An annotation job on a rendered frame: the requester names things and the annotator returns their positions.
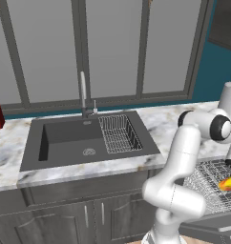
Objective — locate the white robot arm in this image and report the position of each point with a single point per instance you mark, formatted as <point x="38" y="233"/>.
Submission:
<point x="184" y="152"/>

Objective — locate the grey cupboard door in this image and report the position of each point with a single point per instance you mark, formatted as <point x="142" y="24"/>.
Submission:
<point x="127" y="216"/>
<point x="41" y="225"/>

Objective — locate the yellow and red cup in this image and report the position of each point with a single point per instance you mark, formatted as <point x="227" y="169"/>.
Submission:
<point x="228" y="184"/>

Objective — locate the grey dishwasher door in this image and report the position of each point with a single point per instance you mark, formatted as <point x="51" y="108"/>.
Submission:
<point x="213" y="225"/>

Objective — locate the small soap dispenser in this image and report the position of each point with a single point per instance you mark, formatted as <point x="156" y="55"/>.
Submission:
<point x="95" y="108"/>

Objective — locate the dark grey sink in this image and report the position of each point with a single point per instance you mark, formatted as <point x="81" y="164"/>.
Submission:
<point x="85" y="139"/>

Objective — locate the silver tap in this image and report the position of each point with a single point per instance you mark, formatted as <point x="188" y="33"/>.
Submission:
<point x="83" y="95"/>

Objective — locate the grey false drawer front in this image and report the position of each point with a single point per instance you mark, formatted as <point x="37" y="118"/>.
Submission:
<point x="88" y="187"/>

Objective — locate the white paper towel roll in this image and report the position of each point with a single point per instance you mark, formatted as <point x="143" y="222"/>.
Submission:
<point x="230" y="95"/>

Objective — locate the grey window frame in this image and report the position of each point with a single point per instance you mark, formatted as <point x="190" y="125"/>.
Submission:
<point x="98" y="50"/>

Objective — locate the dark wall cupboard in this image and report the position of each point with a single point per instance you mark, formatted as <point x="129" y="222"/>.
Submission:
<point x="224" y="22"/>

